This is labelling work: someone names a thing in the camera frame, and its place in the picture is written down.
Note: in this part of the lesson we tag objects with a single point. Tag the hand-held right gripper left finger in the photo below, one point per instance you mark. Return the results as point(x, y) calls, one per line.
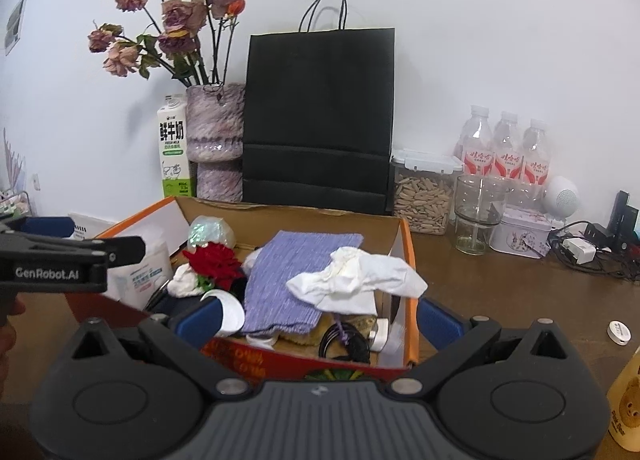
point(200, 322)

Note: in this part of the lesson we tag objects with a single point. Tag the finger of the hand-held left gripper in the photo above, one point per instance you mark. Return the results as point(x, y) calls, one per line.
point(120, 247)
point(47, 226)

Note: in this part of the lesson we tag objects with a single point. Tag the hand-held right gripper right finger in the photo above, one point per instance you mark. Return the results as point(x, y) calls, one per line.
point(440, 322)

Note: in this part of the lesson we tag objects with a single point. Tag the large white tissue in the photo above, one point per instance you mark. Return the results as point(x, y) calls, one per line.
point(360, 277)

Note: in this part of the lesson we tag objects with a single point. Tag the purple woven pouch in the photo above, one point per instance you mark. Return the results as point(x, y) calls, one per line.
point(290, 280)

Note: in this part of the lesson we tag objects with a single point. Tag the orange-edged cardboard box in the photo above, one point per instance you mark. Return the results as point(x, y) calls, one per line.
point(310, 225)

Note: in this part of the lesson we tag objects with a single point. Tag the wooden desktop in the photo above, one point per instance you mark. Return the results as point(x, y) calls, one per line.
point(500, 290)

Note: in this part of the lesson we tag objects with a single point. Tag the person's left hand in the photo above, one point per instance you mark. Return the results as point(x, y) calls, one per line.
point(9, 340)

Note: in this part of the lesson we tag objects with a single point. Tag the dark blue flat case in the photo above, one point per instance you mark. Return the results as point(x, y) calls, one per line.
point(172, 305)

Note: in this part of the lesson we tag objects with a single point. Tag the small crumpled white tissue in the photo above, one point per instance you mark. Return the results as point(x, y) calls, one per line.
point(186, 281)

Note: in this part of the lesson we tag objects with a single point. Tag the small white jar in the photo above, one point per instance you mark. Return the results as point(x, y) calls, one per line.
point(380, 335)

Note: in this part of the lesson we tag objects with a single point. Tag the red artificial rose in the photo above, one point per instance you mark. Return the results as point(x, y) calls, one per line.
point(215, 262)

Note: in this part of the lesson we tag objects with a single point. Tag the yellow and white plush toy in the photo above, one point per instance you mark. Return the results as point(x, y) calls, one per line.
point(357, 322)

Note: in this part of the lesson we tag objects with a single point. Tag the iridescent plastic wrapped item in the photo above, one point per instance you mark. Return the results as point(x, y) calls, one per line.
point(210, 230)

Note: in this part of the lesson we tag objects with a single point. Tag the white and green milk carton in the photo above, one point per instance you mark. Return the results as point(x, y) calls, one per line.
point(175, 155)

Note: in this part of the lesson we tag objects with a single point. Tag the clear glass cup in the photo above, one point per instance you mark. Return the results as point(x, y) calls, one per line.
point(477, 220)

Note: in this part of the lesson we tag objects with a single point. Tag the pale printed tin box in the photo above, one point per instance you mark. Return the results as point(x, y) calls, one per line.
point(520, 235)

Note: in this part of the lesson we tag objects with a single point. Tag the clear seed storage container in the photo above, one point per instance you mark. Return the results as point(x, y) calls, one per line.
point(425, 200)

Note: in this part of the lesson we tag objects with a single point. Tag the purple mottled vase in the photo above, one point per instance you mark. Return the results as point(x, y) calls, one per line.
point(217, 140)

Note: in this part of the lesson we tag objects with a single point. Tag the white charger plug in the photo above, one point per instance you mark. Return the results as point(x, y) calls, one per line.
point(579, 251)

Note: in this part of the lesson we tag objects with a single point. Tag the white round speaker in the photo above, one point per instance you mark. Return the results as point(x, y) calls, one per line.
point(561, 195)

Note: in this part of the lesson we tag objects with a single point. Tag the clear water bottle red label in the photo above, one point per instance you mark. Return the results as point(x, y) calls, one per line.
point(507, 152)
point(536, 160)
point(475, 150)

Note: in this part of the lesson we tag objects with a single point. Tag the small white round tag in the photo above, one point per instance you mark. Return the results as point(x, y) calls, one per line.
point(620, 332)

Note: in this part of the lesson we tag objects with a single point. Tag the yellow bear print container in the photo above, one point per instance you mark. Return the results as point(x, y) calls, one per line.
point(627, 405)

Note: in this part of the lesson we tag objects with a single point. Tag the black upright device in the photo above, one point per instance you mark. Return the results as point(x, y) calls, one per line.
point(622, 220)

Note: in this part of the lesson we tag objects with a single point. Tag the black paper bag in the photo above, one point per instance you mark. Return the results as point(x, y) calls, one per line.
point(317, 115)

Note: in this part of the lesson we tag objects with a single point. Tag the dried pink roses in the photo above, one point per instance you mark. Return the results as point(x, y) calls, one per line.
point(175, 15)

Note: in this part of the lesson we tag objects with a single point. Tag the wall poster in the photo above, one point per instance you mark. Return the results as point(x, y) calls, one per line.
point(16, 22)

